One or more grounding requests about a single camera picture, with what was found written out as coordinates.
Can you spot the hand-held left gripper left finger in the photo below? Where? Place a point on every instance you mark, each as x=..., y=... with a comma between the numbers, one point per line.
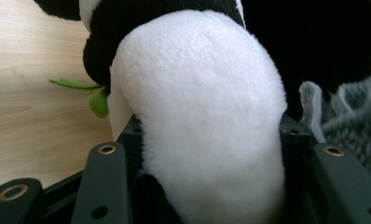
x=132, y=132

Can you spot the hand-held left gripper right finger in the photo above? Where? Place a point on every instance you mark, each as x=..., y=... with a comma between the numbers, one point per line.
x=294, y=137

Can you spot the grey fuzzy doll garment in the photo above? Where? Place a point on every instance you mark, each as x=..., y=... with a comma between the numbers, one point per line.
x=351, y=124

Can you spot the panda plush toy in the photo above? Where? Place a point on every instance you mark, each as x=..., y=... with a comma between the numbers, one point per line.
x=199, y=109

